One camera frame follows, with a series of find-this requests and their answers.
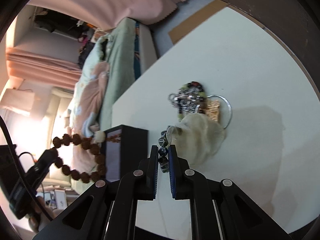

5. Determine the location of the green floral blanket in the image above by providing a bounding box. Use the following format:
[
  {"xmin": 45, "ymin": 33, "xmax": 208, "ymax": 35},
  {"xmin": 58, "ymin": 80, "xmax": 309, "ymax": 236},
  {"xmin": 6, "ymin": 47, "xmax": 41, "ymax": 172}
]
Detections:
[{"xmin": 65, "ymin": 17, "xmax": 141, "ymax": 196}]

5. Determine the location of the person's left hand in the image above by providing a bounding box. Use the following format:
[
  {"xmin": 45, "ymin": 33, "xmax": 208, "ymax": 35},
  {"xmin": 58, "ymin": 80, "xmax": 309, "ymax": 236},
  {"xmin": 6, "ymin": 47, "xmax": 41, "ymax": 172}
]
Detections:
[{"xmin": 28, "ymin": 195, "xmax": 58, "ymax": 233}]

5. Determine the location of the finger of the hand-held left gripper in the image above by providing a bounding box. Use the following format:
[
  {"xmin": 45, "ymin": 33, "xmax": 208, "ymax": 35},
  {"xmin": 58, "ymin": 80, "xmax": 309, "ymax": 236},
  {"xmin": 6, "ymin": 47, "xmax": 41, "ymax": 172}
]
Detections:
[{"xmin": 32, "ymin": 149, "xmax": 59, "ymax": 178}]

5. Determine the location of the brown wooden bead bracelet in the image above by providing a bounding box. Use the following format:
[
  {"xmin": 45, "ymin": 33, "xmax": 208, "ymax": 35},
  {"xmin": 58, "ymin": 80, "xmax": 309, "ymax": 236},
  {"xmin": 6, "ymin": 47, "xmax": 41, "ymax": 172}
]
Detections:
[{"xmin": 52, "ymin": 131, "xmax": 123, "ymax": 183}]

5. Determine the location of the gold butterfly brooch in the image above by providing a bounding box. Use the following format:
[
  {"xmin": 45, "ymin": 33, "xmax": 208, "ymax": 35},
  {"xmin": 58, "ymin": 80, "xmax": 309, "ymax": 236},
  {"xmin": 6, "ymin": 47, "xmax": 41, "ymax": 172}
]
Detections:
[{"xmin": 199, "ymin": 99, "xmax": 222, "ymax": 123}]

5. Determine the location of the silver rhinestone necklace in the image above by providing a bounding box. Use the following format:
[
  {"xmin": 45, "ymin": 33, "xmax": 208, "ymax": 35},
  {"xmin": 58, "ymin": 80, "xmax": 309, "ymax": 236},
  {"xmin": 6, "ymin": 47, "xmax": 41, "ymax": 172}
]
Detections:
[{"xmin": 167, "ymin": 84, "xmax": 207, "ymax": 117}]

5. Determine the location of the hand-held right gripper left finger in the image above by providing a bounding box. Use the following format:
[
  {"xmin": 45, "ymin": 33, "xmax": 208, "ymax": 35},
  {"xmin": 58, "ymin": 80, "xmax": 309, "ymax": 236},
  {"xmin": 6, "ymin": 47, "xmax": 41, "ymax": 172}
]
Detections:
[{"xmin": 32, "ymin": 145, "xmax": 160, "ymax": 240}]

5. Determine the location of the teal patterned bed sheet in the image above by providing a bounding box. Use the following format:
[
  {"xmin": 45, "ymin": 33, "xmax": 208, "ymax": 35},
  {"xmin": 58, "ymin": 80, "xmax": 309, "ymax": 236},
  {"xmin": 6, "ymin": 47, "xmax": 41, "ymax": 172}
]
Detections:
[{"xmin": 133, "ymin": 21, "xmax": 143, "ymax": 80}]

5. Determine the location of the dark clothes pile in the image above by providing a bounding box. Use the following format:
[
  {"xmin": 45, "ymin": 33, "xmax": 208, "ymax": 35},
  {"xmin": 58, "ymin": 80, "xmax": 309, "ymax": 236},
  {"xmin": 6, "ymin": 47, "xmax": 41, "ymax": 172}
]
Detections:
[{"xmin": 78, "ymin": 35, "xmax": 97, "ymax": 68}]

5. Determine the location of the green bead bracelet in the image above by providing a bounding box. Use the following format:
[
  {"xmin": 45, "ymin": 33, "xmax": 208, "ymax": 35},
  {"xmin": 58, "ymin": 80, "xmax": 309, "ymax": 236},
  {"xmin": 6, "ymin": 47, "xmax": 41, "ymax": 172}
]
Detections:
[{"xmin": 177, "ymin": 81, "xmax": 208, "ymax": 121}]

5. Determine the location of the pink curtain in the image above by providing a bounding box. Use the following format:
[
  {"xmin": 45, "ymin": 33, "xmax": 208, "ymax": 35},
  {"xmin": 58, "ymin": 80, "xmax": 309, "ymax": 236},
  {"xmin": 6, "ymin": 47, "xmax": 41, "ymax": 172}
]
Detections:
[
  {"xmin": 27, "ymin": 0, "xmax": 198, "ymax": 30},
  {"xmin": 6, "ymin": 47, "xmax": 83, "ymax": 87}
]

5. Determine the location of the dark faceted bead bracelet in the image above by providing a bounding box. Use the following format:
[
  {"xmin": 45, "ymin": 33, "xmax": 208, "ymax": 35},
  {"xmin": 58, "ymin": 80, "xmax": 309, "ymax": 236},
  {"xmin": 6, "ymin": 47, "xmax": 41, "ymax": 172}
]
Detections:
[{"xmin": 157, "ymin": 126, "xmax": 176, "ymax": 174}]

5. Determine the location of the black jewelry box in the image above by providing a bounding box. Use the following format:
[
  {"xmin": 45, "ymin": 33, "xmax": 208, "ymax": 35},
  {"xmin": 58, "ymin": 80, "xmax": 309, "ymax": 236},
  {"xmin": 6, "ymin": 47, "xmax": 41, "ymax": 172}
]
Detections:
[{"xmin": 103, "ymin": 124, "xmax": 149, "ymax": 183}]

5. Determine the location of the white organza pouch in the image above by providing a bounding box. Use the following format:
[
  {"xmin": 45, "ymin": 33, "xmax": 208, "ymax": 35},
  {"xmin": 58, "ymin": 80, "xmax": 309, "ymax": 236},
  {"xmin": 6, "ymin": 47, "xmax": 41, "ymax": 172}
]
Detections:
[{"xmin": 172, "ymin": 113, "xmax": 226, "ymax": 166}]

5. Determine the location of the brown cardboard sheet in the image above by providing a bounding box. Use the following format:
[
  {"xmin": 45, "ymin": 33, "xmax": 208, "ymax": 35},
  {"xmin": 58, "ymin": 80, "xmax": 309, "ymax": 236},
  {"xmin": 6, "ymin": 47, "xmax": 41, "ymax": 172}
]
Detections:
[{"xmin": 168, "ymin": 0, "xmax": 231, "ymax": 46}]

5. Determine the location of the silver bangle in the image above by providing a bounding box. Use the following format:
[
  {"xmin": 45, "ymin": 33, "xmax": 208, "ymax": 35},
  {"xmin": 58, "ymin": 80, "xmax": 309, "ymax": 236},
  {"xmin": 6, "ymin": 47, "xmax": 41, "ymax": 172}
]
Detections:
[{"xmin": 197, "ymin": 94, "xmax": 233, "ymax": 128}]

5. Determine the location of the white cabinet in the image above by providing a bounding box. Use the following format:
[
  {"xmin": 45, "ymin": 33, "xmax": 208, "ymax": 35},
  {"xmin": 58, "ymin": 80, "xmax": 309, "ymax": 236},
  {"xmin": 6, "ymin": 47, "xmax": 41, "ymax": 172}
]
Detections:
[{"xmin": 44, "ymin": 87, "xmax": 76, "ymax": 188}]

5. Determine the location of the white bed base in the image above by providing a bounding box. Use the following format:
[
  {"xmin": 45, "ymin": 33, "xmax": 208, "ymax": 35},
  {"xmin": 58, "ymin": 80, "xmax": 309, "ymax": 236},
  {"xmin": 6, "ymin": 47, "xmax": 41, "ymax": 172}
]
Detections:
[{"xmin": 138, "ymin": 23, "xmax": 160, "ymax": 80}]

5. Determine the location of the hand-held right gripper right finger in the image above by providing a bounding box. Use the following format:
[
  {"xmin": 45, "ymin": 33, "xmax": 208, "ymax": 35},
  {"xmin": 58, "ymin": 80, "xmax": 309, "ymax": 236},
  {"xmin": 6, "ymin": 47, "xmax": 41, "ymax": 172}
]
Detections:
[{"xmin": 168, "ymin": 145, "xmax": 293, "ymax": 240}]

